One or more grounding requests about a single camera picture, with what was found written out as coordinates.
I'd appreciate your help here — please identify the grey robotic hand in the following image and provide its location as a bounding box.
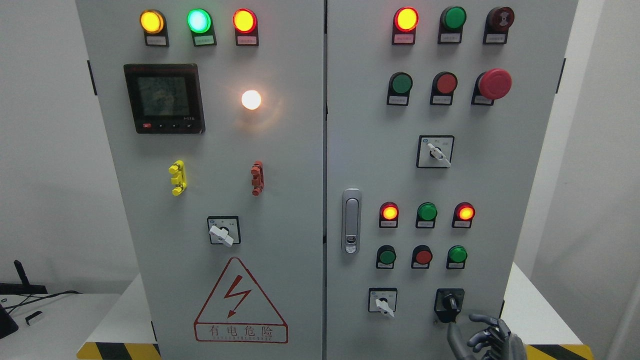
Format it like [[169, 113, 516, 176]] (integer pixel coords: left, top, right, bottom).
[[446, 314, 528, 360]]

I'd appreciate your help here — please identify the black rotary knob switch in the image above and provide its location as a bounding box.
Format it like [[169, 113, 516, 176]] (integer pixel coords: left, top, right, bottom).
[[433, 288, 466, 324]]

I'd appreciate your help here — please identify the green lamp lower right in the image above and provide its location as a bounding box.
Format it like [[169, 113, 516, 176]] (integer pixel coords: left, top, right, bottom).
[[446, 244, 469, 270]]

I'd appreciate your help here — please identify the red push button lower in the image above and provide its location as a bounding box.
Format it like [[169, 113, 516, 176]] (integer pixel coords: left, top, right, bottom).
[[410, 244, 434, 269]]

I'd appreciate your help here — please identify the red push button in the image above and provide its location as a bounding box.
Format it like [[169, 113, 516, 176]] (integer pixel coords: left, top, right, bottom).
[[410, 244, 434, 269], [429, 71, 458, 106]]

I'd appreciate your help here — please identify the red lamp middle right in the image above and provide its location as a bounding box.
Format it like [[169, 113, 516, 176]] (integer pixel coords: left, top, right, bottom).
[[451, 202, 476, 229]]

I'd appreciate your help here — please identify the green push button lower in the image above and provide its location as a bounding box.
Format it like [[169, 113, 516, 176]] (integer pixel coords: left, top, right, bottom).
[[375, 244, 397, 269]]

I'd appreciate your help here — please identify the green push button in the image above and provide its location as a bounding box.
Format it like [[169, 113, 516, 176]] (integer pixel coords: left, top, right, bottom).
[[375, 244, 397, 269], [386, 71, 413, 106]]

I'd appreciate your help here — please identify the green lamp middle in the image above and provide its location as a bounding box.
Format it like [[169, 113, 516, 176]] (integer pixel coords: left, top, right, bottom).
[[414, 202, 438, 229]]

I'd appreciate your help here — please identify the lit red lamp middle left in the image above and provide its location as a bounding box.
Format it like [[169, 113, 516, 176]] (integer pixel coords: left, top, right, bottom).
[[378, 202, 399, 228]]

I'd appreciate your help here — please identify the grey electrical control cabinet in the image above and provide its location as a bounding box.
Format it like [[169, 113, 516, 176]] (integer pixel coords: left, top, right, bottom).
[[76, 0, 578, 360]]

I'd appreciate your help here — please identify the red mushroom emergency stop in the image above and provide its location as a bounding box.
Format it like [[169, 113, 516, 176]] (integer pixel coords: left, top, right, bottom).
[[471, 68, 513, 106]]

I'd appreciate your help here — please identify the red electric hazard warning sticker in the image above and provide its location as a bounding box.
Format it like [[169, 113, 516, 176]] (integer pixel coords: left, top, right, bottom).
[[193, 257, 289, 344]]

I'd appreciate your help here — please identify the red push button upper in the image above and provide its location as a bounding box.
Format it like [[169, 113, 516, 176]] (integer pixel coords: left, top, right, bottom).
[[429, 71, 458, 106]]

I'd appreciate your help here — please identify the green push button upper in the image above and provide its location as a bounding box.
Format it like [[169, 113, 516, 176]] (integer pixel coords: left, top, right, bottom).
[[386, 71, 413, 106]]

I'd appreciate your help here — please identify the red terminal clip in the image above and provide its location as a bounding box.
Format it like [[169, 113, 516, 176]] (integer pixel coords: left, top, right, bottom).
[[250, 161, 265, 196]]

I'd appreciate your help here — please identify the dark red buzzer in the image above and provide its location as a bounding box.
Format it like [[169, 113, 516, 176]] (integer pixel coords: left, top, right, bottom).
[[483, 6, 515, 44]]

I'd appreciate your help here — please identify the green lamp right top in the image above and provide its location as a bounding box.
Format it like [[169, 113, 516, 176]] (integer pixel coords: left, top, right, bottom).
[[438, 6, 467, 44]]

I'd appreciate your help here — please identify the lit red lamp right top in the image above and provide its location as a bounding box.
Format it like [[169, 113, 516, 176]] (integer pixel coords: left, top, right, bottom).
[[391, 6, 419, 45]]

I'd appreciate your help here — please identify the glowing white round lamp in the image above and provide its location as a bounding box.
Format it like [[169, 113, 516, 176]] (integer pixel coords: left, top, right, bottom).
[[240, 89, 262, 111]]

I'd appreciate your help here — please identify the yellow terminal clip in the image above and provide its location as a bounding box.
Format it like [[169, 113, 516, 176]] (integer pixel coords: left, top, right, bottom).
[[167, 159, 188, 197]]

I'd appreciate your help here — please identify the white platform with hazard stripes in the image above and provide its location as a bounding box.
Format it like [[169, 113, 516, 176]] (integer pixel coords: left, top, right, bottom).
[[76, 264, 594, 360]]

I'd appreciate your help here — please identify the lit red lamp left door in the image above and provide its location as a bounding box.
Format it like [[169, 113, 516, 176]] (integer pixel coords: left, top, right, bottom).
[[232, 7, 259, 47]]

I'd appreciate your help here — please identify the black digital power meter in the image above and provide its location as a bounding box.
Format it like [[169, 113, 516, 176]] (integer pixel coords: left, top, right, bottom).
[[123, 63, 206, 134]]

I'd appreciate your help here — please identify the lit green indicator lamp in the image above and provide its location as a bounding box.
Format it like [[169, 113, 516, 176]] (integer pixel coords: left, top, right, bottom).
[[186, 7, 217, 47]]

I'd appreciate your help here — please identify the small black white adapter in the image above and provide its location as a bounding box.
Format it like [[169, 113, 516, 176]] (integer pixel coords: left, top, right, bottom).
[[25, 310, 44, 326]]

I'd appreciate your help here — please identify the yellow indicator lamp top left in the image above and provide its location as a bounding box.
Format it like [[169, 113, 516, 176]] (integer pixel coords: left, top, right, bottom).
[[139, 9, 170, 47]]

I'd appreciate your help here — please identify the black device with antenna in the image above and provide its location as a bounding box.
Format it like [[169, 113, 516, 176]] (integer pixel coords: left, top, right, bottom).
[[0, 260, 48, 296]]

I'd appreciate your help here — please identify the black object at left edge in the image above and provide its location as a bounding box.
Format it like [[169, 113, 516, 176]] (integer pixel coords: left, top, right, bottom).
[[0, 304, 19, 339]]

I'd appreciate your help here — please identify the white selector switch lower right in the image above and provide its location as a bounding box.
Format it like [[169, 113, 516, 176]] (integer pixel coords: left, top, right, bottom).
[[368, 287, 398, 319]]

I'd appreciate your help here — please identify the white selector switch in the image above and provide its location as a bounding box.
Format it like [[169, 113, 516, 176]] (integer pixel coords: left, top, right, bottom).
[[416, 135, 455, 169], [368, 287, 398, 319]]

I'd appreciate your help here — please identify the silver door lock handle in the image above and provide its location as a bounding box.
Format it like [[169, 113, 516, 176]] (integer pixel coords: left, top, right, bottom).
[[341, 187, 362, 255]]

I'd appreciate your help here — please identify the white selector switch upper right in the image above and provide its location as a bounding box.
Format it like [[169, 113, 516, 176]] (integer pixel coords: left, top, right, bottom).
[[416, 135, 455, 169]]

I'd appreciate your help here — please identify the white selector switch left door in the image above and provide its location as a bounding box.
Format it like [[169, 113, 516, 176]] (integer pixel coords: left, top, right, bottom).
[[206, 215, 242, 248]]

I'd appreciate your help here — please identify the black cable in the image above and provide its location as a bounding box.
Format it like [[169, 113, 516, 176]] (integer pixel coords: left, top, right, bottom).
[[0, 290, 82, 316]]

